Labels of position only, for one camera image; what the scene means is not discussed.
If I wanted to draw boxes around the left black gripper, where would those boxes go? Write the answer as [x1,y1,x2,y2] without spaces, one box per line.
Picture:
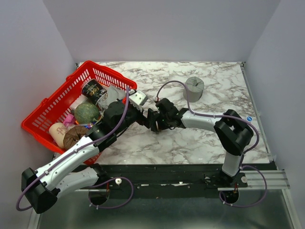
[114,104,160,135]

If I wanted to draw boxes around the black keys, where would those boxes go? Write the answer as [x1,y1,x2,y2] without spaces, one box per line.
[156,121,163,132]

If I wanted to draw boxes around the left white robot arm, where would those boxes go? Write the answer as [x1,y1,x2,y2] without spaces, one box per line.
[16,100,160,214]

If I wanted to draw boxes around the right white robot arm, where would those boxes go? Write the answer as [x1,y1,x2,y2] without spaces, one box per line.
[152,98,254,187]

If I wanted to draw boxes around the grey cylinder holder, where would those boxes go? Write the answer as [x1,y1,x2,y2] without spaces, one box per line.
[183,76,204,103]

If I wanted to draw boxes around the grey crumpled bag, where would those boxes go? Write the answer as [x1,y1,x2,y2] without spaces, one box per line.
[98,85,125,109]

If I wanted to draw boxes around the black coffee can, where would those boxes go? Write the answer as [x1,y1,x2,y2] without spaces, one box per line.
[81,79,108,105]

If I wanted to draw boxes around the green melon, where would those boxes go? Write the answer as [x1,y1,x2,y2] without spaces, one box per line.
[74,103,100,124]

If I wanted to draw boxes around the brown paper roll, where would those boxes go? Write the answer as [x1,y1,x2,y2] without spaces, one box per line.
[63,125,89,150]

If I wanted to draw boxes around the clear plastic water bottle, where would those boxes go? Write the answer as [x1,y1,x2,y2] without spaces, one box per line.
[246,116,253,122]

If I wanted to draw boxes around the pink small box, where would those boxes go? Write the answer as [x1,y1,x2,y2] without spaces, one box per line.
[63,114,76,127]

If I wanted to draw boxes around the beige cup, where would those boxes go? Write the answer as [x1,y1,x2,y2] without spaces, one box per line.
[49,123,68,148]

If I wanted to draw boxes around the red plastic shopping basket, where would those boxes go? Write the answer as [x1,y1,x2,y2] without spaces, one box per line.
[21,61,137,154]

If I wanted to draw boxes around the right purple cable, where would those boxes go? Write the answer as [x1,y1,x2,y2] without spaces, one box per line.
[156,80,269,208]

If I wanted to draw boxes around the purple cable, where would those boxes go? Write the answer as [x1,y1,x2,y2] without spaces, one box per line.
[16,87,138,212]
[156,80,269,208]

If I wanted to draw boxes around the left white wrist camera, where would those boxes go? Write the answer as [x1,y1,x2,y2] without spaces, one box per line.
[129,90,148,112]

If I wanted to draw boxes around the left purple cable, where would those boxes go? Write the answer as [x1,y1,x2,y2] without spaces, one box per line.
[16,87,138,212]

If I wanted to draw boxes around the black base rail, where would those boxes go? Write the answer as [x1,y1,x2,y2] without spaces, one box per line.
[81,163,248,200]

